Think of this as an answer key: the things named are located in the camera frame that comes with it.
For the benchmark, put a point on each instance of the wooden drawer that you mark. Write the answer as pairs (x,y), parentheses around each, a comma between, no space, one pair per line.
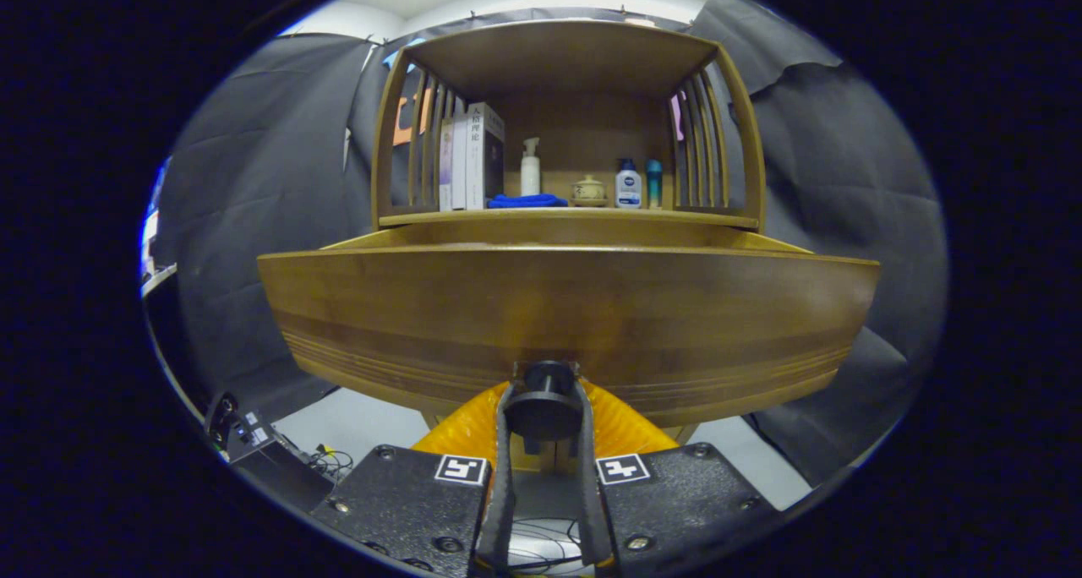
(575,308)

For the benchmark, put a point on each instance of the thin white book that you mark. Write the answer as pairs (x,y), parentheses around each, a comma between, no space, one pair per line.
(459,164)

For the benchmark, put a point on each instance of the white device on stand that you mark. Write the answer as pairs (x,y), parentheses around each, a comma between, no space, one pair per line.
(150,248)

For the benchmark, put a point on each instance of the thick white book dark portrait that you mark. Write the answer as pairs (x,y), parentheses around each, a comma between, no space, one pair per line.
(475,164)

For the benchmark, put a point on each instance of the black round drawer knob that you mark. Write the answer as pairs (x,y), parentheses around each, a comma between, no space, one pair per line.
(543,413)

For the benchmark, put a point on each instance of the beige lidded teacup with saucer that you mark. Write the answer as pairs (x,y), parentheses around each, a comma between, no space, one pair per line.
(588,192)

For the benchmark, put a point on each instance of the wooden countertop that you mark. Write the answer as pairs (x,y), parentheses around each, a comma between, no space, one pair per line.
(592,215)

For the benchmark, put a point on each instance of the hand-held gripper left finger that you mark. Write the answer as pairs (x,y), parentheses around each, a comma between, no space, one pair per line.
(503,493)

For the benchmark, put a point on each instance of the blue folded cloth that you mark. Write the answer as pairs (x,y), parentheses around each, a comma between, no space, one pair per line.
(524,201)

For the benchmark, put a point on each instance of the white pump bottle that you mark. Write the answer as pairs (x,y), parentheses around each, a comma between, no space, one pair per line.
(530,172)

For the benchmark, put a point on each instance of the teal slim bottle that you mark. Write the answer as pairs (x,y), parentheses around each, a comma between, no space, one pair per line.
(654,185)

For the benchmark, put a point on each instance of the white lotion bottle blue cap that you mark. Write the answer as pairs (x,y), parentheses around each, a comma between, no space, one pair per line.
(628,189)

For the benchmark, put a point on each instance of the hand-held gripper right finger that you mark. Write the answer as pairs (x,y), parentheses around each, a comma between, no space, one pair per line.
(589,493)

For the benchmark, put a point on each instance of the thin pale purple book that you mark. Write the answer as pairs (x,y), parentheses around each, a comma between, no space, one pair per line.
(445,168)

